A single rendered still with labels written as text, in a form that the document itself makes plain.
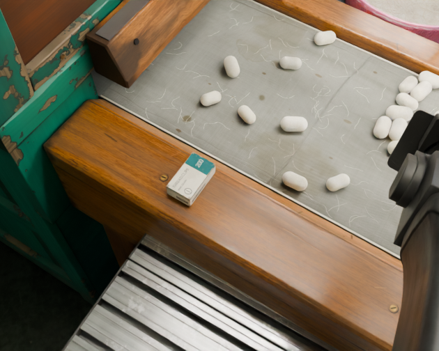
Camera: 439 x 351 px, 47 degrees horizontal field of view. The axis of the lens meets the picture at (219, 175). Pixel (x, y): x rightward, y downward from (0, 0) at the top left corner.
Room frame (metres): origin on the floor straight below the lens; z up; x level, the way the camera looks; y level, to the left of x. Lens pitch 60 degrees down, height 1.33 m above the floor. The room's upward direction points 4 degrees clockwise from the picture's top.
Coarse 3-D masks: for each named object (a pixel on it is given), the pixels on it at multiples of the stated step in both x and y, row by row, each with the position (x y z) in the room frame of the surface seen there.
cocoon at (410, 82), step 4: (412, 76) 0.52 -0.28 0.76; (404, 80) 0.52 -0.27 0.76; (408, 80) 0.51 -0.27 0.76; (412, 80) 0.51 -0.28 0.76; (416, 80) 0.52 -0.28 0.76; (400, 84) 0.51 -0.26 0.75; (404, 84) 0.51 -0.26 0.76; (408, 84) 0.50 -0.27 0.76; (412, 84) 0.51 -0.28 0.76; (416, 84) 0.51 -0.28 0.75; (400, 88) 0.50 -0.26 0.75; (404, 88) 0.50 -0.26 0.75; (408, 88) 0.50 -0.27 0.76; (412, 88) 0.50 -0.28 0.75; (404, 92) 0.50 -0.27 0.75; (408, 92) 0.50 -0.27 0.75
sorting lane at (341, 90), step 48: (240, 0) 0.68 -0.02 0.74; (192, 48) 0.57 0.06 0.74; (240, 48) 0.57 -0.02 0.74; (288, 48) 0.58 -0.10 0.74; (336, 48) 0.59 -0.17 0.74; (144, 96) 0.47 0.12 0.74; (192, 96) 0.47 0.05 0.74; (240, 96) 0.48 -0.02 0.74; (288, 96) 0.48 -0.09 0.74; (336, 96) 0.49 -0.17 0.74; (384, 96) 0.50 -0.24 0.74; (432, 96) 0.50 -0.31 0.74; (192, 144) 0.39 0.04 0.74; (240, 144) 0.39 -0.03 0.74; (288, 144) 0.40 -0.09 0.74; (336, 144) 0.40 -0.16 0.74; (384, 144) 0.41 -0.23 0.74; (288, 192) 0.32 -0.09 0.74; (336, 192) 0.33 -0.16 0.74; (384, 192) 0.33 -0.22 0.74; (384, 240) 0.26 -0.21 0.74
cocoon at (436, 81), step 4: (424, 72) 0.53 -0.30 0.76; (428, 72) 0.53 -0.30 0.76; (420, 76) 0.53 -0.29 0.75; (424, 76) 0.52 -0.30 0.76; (428, 76) 0.52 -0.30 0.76; (432, 76) 0.52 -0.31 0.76; (436, 76) 0.52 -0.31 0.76; (420, 80) 0.52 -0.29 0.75; (424, 80) 0.52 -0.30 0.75; (428, 80) 0.52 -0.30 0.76; (432, 80) 0.52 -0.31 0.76; (436, 80) 0.52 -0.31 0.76; (432, 84) 0.51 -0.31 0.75; (436, 84) 0.51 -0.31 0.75
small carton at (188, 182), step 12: (192, 156) 0.34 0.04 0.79; (180, 168) 0.32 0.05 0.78; (192, 168) 0.32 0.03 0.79; (204, 168) 0.32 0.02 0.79; (180, 180) 0.30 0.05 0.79; (192, 180) 0.30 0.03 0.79; (204, 180) 0.31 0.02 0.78; (168, 192) 0.29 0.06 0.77; (180, 192) 0.29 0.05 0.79; (192, 192) 0.29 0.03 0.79
